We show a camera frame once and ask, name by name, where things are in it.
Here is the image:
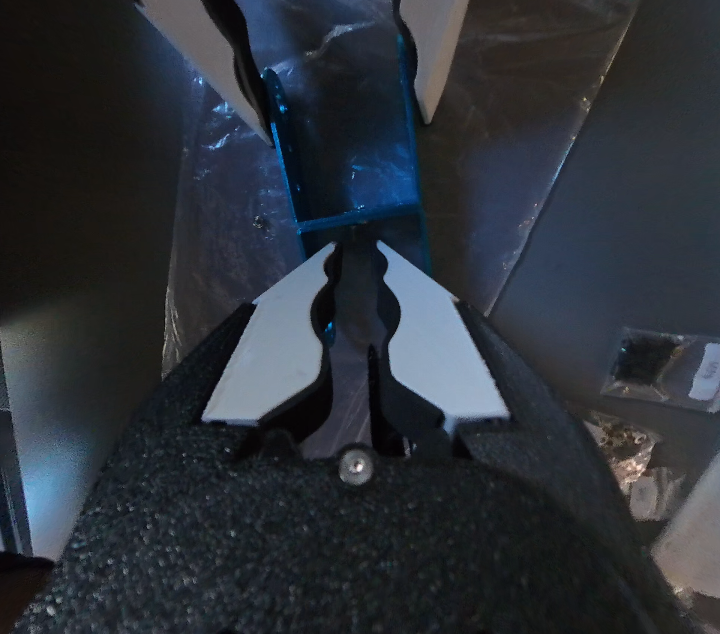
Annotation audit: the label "blue metal bracket assembly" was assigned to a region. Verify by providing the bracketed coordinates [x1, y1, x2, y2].
[261, 35, 431, 353]

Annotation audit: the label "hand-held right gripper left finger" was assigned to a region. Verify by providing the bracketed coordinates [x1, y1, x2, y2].
[201, 242, 342, 428]

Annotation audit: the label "scattered small clear hardware bags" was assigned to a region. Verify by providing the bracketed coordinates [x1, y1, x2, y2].
[585, 327, 720, 522]

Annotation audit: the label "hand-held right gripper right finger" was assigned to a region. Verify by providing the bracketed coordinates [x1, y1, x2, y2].
[376, 240, 511, 422]

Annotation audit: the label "dark grey desk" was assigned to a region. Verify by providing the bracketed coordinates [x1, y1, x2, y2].
[0, 0, 720, 601]

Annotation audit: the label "clear plastic bag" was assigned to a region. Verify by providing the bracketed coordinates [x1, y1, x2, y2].
[160, 0, 650, 455]

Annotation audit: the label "white foam sheet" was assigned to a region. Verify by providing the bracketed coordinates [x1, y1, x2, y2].
[655, 454, 720, 598]

